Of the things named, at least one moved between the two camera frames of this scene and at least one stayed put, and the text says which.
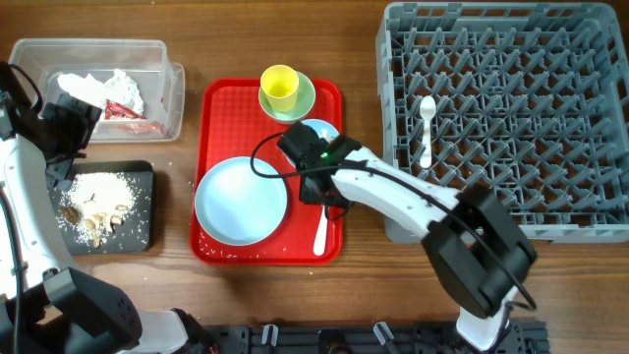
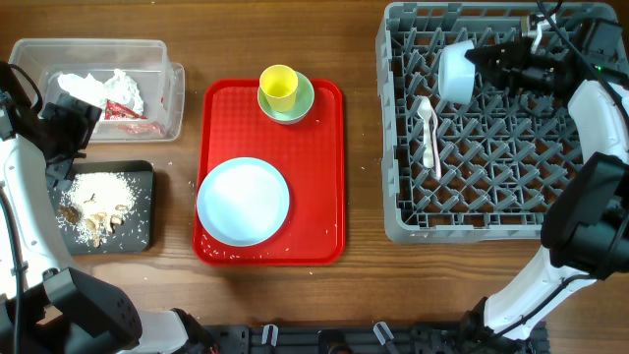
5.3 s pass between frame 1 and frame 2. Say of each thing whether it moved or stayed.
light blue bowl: moved
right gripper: moved
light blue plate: stayed
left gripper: stayed
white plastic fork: moved
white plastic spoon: stayed
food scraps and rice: stayed
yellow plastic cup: stayed
